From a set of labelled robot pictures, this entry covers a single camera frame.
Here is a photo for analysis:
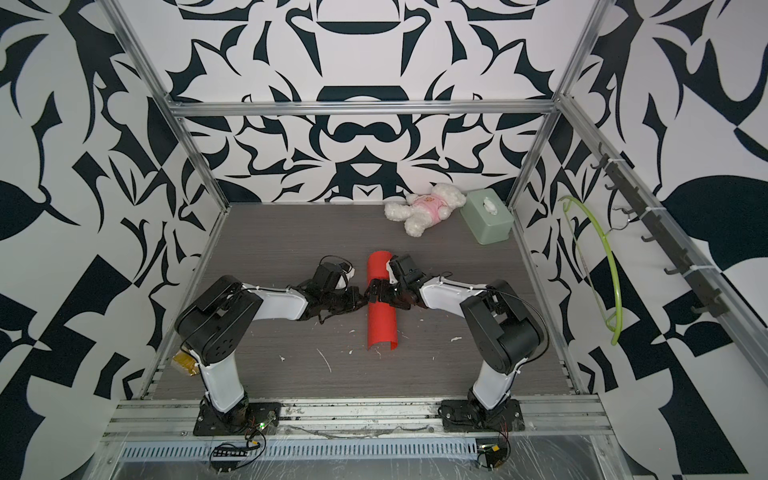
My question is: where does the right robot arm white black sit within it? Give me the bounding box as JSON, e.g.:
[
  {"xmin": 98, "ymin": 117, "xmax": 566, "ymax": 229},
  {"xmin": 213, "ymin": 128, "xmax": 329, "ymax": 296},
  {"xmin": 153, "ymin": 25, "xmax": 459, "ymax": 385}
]
[{"xmin": 366, "ymin": 276, "xmax": 546, "ymax": 413}]

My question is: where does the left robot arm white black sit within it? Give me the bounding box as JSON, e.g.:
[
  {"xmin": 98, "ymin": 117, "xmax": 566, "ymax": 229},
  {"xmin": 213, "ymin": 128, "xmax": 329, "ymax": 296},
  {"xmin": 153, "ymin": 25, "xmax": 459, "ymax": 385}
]
[{"xmin": 174, "ymin": 275, "xmax": 367, "ymax": 415}]

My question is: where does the white plush teddy bear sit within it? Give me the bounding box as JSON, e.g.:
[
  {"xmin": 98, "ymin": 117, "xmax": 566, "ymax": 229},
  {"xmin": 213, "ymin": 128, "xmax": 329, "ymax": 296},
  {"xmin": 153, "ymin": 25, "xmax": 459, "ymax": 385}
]
[{"xmin": 384, "ymin": 183, "xmax": 467, "ymax": 238}]

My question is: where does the green tissue box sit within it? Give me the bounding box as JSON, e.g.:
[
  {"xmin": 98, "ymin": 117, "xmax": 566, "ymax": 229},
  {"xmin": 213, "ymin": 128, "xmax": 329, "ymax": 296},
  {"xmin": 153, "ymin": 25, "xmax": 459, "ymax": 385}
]
[{"xmin": 460, "ymin": 189, "xmax": 514, "ymax": 245}]

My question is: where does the yellow snack packet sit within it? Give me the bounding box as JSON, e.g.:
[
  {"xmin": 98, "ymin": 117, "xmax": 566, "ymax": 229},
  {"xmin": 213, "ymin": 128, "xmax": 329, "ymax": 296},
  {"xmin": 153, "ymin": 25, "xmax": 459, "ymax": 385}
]
[{"xmin": 171, "ymin": 350, "xmax": 200, "ymax": 377}]

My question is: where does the small black connector box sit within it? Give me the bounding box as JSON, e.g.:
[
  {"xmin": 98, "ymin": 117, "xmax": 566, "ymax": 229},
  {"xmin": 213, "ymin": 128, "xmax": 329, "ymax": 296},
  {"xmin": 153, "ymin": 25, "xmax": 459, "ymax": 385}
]
[{"xmin": 476, "ymin": 444, "xmax": 509, "ymax": 471}]

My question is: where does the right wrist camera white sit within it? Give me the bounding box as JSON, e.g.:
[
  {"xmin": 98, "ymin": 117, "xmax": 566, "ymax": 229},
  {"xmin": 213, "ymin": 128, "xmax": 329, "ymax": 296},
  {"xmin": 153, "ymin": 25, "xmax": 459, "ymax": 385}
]
[{"xmin": 386, "ymin": 254, "xmax": 429, "ymax": 288}]

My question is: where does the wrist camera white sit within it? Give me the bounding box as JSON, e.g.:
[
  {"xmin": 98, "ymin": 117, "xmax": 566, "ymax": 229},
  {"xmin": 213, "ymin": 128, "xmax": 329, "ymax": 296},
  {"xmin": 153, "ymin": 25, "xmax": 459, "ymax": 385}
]
[
  {"xmin": 312, "ymin": 255, "xmax": 355, "ymax": 291},
  {"xmin": 386, "ymin": 254, "xmax": 429, "ymax": 288}
]

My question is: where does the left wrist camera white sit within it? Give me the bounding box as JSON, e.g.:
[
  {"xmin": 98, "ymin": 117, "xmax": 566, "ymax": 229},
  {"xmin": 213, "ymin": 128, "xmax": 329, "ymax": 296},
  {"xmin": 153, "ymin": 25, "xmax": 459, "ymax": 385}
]
[{"xmin": 312, "ymin": 255, "xmax": 355, "ymax": 291}]

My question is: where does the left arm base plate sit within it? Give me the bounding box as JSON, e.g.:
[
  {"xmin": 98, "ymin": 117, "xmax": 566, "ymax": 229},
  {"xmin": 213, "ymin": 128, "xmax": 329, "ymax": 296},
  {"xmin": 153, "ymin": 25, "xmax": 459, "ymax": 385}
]
[{"xmin": 193, "ymin": 399, "xmax": 282, "ymax": 437}]

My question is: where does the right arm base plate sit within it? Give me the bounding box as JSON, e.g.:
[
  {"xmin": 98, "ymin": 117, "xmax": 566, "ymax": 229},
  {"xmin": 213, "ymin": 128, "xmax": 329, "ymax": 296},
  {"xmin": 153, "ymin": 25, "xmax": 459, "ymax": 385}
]
[{"xmin": 437, "ymin": 399, "xmax": 526, "ymax": 433}]

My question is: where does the white slotted cable duct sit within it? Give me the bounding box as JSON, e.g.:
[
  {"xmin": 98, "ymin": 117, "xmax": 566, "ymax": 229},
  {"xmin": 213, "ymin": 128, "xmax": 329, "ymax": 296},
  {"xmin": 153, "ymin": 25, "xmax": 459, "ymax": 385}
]
[{"xmin": 120, "ymin": 437, "xmax": 478, "ymax": 463}]

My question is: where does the aluminium frame crossbar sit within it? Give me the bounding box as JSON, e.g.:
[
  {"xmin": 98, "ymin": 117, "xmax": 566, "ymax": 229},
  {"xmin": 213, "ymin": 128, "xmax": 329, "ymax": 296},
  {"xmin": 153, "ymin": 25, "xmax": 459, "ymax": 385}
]
[{"xmin": 169, "ymin": 99, "xmax": 554, "ymax": 118}]

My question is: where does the black hook rail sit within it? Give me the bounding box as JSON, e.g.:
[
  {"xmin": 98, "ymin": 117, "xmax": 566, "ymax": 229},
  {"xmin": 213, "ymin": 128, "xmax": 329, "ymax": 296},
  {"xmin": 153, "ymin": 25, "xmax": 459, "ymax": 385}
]
[{"xmin": 592, "ymin": 143, "xmax": 731, "ymax": 318}]

